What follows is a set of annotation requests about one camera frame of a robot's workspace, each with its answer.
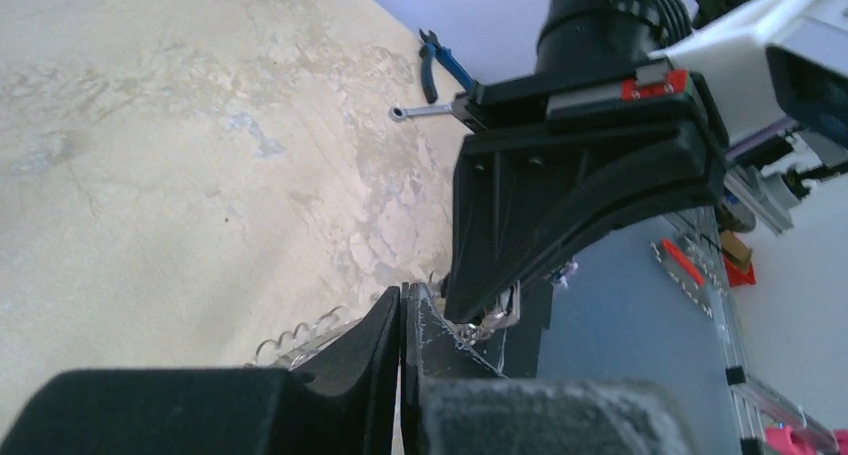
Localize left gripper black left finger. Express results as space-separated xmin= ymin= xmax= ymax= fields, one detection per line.
xmin=1 ymin=287 xmax=401 ymax=454

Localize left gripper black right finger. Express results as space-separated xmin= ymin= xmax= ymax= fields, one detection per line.
xmin=399 ymin=283 xmax=696 ymax=454

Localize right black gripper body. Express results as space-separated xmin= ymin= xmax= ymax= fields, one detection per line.
xmin=452 ymin=57 xmax=713 ymax=133

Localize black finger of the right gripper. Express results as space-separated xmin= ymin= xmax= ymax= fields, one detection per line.
xmin=445 ymin=121 xmax=726 ymax=323

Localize large keyring with keys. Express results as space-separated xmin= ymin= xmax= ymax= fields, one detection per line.
xmin=248 ymin=269 xmax=525 ymax=370

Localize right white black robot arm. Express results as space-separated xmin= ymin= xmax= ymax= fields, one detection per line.
xmin=442 ymin=0 xmax=752 ymax=324

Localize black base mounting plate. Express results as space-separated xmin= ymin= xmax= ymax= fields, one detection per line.
xmin=485 ymin=283 xmax=554 ymax=378

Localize silver wrench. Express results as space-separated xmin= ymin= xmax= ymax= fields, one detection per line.
xmin=388 ymin=103 xmax=453 ymax=123

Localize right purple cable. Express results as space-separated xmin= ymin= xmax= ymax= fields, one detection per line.
xmin=725 ymin=117 xmax=803 ymax=165

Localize blue handled pliers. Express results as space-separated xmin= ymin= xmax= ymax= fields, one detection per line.
xmin=418 ymin=30 xmax=475 ymax=104

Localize aluminium frame rail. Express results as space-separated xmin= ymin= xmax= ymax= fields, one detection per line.
xmin=728 ymin=178 xmax=847 ymax=436

